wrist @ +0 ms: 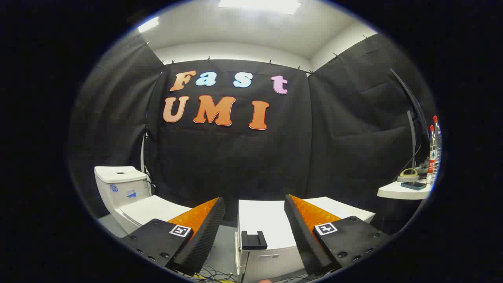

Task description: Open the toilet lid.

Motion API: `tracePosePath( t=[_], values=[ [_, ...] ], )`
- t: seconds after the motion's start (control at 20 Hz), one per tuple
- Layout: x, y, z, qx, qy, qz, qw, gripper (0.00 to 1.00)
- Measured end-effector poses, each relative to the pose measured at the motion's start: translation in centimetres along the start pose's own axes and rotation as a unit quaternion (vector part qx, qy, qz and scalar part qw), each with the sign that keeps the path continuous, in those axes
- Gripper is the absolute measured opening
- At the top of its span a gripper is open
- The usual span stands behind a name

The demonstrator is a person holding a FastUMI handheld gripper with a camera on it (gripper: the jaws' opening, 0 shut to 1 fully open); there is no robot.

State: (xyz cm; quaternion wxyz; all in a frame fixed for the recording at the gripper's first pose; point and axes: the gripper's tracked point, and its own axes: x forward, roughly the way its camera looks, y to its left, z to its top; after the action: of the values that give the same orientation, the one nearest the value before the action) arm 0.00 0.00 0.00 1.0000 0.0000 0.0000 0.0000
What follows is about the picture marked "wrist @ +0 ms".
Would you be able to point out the small ceiling light panel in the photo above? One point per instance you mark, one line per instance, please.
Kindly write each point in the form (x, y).
(148, 24)

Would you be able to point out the white drawer cabinet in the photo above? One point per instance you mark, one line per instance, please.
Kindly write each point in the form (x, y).
(261, 216)

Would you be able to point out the clear red-capped water bottle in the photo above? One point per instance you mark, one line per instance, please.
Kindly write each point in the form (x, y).
(437, 141)
(431, 157)

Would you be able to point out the white toilet lid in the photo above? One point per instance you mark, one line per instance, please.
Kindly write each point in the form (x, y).
(151, 208)

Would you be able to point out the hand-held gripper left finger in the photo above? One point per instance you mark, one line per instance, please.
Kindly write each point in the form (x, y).
(204, 232)

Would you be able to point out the white toilet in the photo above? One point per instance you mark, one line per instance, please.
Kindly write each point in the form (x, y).
(120, 186)

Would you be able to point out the tape roll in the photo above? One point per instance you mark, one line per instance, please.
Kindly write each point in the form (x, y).
(408, 177)

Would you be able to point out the large ceiling light panel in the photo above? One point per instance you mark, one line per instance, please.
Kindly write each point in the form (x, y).
(259, 5)

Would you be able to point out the dark smartphone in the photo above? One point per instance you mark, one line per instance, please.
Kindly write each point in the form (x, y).
(413, 185)

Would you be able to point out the black backdrop cloth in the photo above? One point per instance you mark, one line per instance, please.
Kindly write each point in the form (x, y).
(243, 157)

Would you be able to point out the black phone holder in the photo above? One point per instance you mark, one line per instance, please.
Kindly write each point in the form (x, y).
(253, 241)

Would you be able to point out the white desk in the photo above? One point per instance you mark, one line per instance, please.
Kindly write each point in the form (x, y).
(397, 192)

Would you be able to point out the curved black monitor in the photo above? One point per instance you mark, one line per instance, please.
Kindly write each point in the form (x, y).
(416, 114)

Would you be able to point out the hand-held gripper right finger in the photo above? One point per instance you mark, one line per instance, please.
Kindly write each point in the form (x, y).
(302, 236)

